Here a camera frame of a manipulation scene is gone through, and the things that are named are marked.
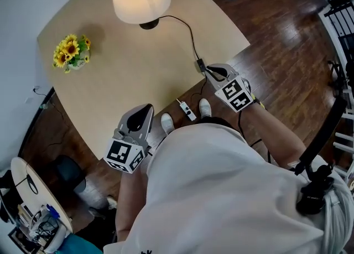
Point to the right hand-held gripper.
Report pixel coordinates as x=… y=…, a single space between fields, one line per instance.
x=235 y=95

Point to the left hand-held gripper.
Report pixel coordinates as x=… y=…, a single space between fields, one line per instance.
x=121 y=153

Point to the person's right forearm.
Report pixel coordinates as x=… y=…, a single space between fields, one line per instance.
x=276 y=134

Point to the person's left forearm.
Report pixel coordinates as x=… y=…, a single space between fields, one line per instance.
x=130 y=200

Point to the person's left white shoe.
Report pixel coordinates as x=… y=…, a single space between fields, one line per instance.
x=167 y=123

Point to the person's white shoe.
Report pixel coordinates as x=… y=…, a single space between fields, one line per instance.
x=205 y=107
x=167 y=123

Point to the person's right white shoe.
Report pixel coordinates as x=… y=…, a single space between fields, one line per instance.
x=205 y=107

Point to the person's dark trousers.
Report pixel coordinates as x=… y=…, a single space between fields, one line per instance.
x=218 y=123

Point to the white power strip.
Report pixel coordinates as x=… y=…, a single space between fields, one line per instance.
x=187 y=110

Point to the black office chair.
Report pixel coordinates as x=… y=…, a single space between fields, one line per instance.
x=67 y=172

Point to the sunflowers in white pot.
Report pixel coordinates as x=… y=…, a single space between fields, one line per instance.
x=70 y=52

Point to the person's white shirt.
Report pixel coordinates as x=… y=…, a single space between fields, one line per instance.
x=221 y=192

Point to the round light side table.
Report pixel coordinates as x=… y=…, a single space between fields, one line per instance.
x=41 y=192

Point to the black metal railing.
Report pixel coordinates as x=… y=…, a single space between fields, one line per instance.
x=338 y=26

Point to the black harness device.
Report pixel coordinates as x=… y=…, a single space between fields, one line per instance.
x=315 y=192

